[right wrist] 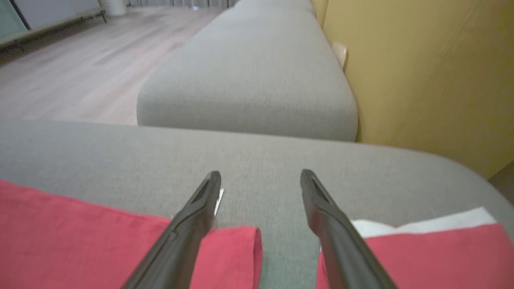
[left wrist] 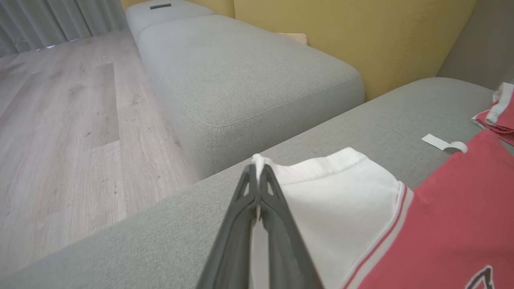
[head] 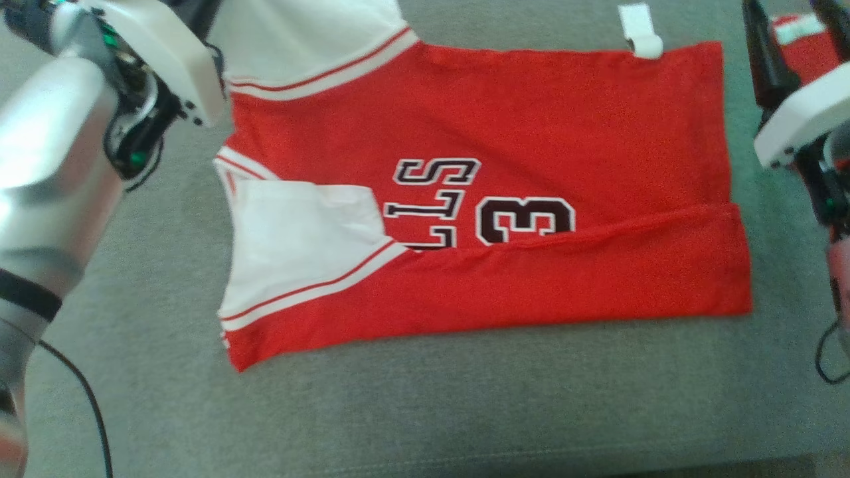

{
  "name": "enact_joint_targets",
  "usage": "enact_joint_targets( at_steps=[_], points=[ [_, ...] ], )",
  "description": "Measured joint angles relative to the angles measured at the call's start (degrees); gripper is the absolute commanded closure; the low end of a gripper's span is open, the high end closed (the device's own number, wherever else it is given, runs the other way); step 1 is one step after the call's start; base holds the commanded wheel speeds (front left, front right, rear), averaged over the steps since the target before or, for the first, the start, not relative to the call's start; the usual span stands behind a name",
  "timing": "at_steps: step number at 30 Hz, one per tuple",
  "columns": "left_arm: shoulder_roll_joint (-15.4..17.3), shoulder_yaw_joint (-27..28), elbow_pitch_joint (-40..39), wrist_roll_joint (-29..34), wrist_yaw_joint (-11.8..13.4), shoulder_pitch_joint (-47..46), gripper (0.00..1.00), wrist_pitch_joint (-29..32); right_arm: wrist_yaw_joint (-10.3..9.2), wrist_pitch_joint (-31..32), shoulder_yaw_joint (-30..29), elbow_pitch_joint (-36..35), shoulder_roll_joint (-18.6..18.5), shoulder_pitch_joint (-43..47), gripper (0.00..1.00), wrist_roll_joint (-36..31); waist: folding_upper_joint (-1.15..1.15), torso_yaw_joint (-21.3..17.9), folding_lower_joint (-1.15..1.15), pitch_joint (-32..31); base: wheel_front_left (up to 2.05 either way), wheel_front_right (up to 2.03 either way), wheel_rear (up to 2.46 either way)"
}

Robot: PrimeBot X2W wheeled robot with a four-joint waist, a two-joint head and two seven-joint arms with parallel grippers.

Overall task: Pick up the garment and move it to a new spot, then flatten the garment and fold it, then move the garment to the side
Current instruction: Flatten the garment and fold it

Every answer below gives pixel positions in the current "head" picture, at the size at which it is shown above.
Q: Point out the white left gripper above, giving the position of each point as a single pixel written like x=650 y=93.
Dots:
x=172 y=60

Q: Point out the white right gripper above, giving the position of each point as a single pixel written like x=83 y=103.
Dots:
x=807 y=113

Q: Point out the red and white basketball jersey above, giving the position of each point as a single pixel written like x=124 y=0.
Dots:
x=531 y=119

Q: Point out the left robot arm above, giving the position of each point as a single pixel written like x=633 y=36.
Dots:
x=46 y=166

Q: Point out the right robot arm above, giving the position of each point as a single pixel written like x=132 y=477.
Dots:
x=838 y=265

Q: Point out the red cloth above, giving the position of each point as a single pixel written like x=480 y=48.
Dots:
x=807 y=56

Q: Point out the large grey sofa seat cushion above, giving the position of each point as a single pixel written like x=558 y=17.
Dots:
x=465 y=411

